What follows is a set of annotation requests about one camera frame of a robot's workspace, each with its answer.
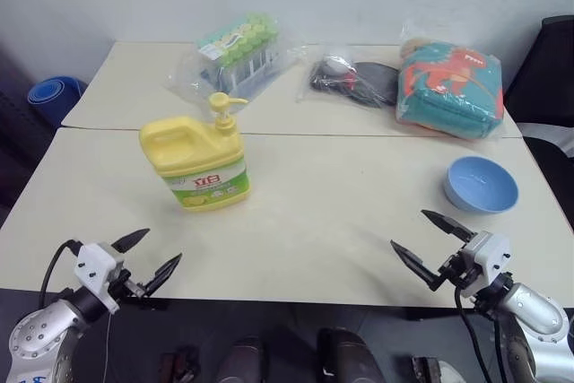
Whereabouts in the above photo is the bagged green-capped tube pack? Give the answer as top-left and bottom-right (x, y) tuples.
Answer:
(161, 12), (310, 106)

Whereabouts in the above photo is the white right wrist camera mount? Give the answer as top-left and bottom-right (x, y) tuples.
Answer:
(459, 230), (512, 298)

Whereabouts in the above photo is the bagged black cables and pad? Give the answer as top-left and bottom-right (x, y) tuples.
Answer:
(294, 44), (401, 109)

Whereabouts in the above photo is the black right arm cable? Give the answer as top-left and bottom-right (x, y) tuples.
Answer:
(454, 286), (491, 383)

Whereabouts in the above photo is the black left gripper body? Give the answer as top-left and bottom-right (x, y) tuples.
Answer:
(106, 265), (149, 303)

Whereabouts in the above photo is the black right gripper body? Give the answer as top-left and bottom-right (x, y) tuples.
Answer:
(437, 251), (479, 288)

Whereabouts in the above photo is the black chair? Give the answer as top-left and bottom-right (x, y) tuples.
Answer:
(504, 15), (574, 158)

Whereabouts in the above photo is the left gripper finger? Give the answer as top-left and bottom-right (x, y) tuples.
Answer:
(142, 252), (184, 298)
(111, 228), (151, 254)

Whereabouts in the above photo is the blue rolled mat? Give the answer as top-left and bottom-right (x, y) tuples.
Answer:
(27, 76), (89, 126)

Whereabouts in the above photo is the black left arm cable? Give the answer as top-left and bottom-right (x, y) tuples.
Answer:
(39, 239), (83, 308)

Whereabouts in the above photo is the yellow pump detergent bottle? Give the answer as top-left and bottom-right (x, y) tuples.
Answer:
(138, 91), (250, 213)

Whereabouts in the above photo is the bagged teal dinosaur pouch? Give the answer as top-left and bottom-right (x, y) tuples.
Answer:
(395, 19), (508, 143)

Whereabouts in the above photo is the blue bowl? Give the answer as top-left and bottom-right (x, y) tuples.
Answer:
(443, 155), (519, 213)

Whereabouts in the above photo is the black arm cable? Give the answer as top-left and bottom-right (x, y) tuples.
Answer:
(39, 239), (83, 308)
(454, 286), (491, 383)

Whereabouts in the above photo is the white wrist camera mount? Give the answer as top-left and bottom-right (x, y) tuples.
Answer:
(74, 242), (128, 313)
(459, 230), (512, 298)

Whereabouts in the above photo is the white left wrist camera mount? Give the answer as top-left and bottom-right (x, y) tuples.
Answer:
(74, 242), (128, 313)

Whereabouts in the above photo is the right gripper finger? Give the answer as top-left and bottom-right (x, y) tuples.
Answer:
(421, 209), (476, 244)
(390, 239), (446, 292)

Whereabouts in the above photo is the dark rounded robot leg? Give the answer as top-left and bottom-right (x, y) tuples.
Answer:
(215, 334), (270, 383)
(316, 326), (387, 383)

